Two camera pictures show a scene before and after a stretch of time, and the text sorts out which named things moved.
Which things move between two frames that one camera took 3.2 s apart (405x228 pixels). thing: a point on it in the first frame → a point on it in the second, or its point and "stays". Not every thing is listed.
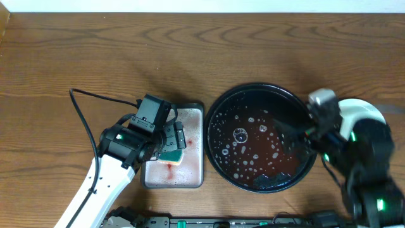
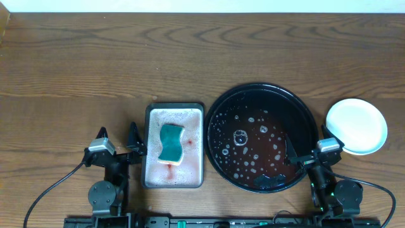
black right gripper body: (306, 145) → (305, 164)
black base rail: (147, 221) stays
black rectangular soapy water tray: (190, 173) stays
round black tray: (242, 145) stays
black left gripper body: (173, 137) → (119, 156)
